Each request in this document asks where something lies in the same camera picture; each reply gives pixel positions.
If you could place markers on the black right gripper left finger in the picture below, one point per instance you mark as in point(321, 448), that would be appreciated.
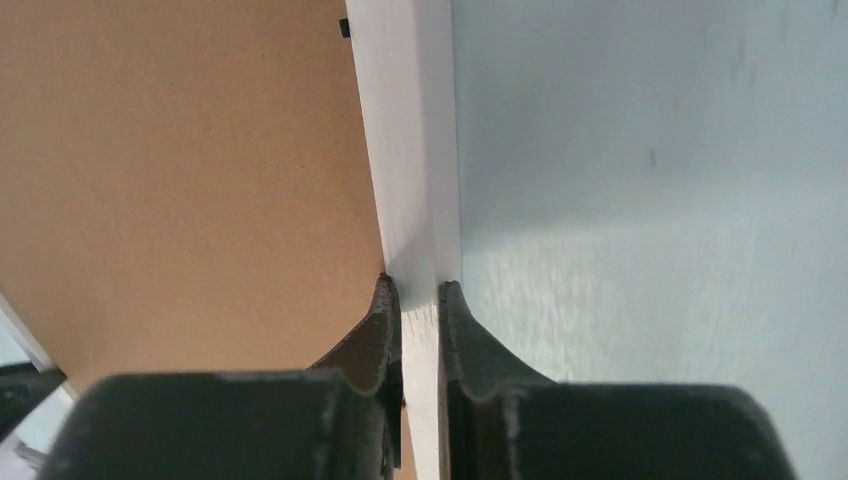
point(340, 418)

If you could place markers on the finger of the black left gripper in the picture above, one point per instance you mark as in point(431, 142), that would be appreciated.
point(23, 388)

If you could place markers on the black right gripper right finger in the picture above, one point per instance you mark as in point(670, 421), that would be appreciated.
point(506, 420)

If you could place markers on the brown backing board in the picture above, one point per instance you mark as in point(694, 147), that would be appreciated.
point(185, 185)

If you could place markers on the white picture frame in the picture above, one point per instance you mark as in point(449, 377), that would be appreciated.
point(388, 56)

